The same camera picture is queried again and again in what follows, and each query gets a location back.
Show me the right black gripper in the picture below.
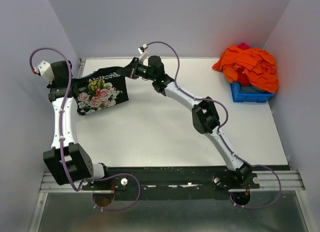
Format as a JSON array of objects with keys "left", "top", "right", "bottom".
[{"left": 117, "top": 57, "right": 156, "bottom": 81}]

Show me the black t-shirt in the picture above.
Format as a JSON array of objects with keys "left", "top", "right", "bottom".
[{"left": 75, "top": 66, "right": 129, "bottom": 116}]

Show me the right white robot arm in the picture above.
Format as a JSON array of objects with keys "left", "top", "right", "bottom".
[{"left": 116, "top": 56, "right": 252, "bottom": 188}]

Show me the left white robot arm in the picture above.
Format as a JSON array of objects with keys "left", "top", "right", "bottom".
[{"left": 37, "top": 60, "right": 111, "bottom": 190}]

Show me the folded teal t-shirt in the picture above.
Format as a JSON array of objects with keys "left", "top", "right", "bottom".
[{"left": 86, "top": 70, "right": 100, "bottom": 78}]

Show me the blue plastic bin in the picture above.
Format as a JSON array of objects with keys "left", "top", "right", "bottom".
[{"left": 230, "top": 82, "right": 274, "bottom": 103}]

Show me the red t-shirt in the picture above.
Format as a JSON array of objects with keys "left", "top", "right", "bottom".
[{"left": 236, "top": 72, "right": 250, "bottom": 86}]

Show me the pink t-shirt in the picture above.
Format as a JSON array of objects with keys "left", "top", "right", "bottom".
[{"left": 237, "top": 42, "right": 251, "bottom": 50}]

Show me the grey t-shirt in bin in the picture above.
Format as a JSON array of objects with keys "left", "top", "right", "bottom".
[{"left": 237, "top": 83, "right": 266, "bottom": 94}]

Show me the orange t-shirt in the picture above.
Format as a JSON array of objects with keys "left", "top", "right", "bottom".
[{"left": 212, "top": 45, "right": 279, "bottom": 94}]

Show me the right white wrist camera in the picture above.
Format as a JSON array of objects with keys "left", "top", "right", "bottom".
[{"left": 137, "top": 44, "right": 148, "bottom": 63}]

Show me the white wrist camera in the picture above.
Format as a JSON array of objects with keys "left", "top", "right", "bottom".
[
  {"left": 137, "top": 44, "right": 148, "bottom": 63},
  {"left": 32, "top": 60, "right": 55, "bottom": 84}
]

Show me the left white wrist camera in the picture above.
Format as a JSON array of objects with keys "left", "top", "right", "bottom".
[{"left": 32, "top": 60, "right": 55, "bottom": 84}]

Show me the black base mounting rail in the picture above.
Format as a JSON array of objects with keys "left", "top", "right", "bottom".
[{"left": 82, "top": 166, "right": 261, "bottom": 202}]

